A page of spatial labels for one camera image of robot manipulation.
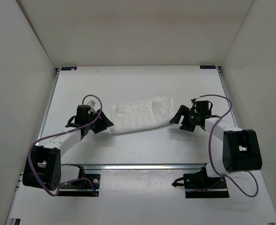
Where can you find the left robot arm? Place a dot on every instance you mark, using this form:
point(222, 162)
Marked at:
point(43, 164)

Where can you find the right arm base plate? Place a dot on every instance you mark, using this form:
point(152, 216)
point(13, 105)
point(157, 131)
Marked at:
point(199, 185)

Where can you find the blue table label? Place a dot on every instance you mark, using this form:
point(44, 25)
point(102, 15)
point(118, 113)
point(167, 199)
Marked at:
point(207, 67)
point(68, 68)

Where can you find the aluminium table front rail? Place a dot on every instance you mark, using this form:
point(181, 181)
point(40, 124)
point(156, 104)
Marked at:
point(138, 166)

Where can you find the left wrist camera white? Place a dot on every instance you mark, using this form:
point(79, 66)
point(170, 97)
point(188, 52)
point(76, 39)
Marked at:
point(91, 103)

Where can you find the right blue table label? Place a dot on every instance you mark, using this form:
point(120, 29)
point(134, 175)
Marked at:
point(207, 67)

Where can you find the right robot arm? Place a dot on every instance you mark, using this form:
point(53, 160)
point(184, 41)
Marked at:
point(240, 148)

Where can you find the left blue table label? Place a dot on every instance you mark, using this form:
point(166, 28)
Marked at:
point(68, 68)

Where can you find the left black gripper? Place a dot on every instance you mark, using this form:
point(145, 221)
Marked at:
point(103, 123)

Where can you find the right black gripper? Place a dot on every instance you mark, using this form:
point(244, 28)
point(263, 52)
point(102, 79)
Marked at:
point(185, 111)

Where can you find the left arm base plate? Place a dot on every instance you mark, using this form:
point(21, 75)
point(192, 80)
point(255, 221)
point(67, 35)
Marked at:
point(77, 182)

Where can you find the white pleated skirt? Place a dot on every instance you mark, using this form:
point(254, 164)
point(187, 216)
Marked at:
point(141, 115)

